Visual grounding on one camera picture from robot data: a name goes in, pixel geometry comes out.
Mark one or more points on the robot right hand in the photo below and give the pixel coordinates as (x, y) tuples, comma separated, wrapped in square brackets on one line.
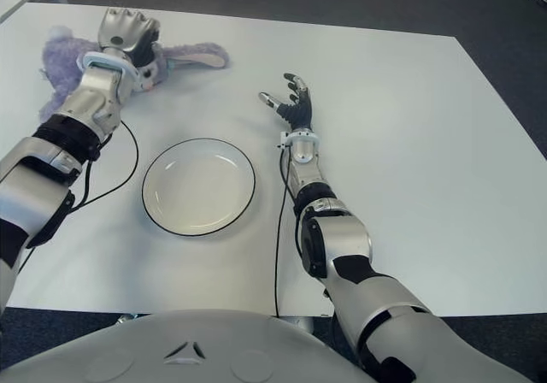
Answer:
[(299, 109)]

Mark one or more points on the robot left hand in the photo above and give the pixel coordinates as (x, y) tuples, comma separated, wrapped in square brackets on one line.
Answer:
[(119, 30)]

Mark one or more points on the purple plush bunny doll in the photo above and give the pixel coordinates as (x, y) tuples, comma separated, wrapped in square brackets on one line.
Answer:
[(60, 62)]

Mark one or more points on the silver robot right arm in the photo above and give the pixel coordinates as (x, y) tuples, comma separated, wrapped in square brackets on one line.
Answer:
[(346, 237)]

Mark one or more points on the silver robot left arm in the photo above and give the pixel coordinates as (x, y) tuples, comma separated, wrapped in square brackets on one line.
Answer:
[(38, 178)]

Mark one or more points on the white plate black rim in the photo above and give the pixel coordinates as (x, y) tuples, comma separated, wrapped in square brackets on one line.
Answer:
[(198, 186)]

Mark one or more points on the grey robot torso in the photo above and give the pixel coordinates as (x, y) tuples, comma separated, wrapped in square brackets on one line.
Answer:
[(192, 349)]

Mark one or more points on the metal table clamp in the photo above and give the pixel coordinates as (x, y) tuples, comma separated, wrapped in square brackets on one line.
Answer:
[(127, 318)]

